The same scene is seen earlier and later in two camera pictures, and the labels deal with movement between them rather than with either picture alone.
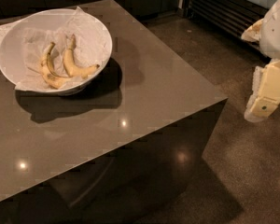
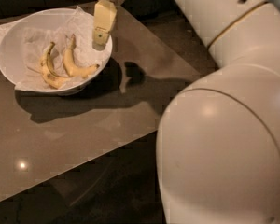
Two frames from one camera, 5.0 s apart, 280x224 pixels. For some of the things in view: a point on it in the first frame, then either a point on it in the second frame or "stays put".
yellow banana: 54,80 stays put
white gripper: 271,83 to 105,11
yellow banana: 72,67 stays put
